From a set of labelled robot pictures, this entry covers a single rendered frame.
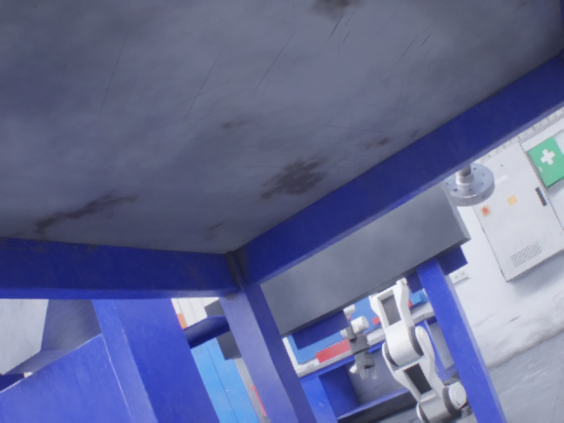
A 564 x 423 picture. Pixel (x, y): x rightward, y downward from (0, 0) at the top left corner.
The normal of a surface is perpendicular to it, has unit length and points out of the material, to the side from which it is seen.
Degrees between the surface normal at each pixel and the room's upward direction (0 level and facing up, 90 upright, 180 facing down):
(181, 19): 180
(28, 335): 90
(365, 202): 90
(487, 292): 90
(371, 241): 90
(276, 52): 180
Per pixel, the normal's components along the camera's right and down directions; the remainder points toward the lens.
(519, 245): -0.54, -0.07
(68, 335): 0.81, 0.29
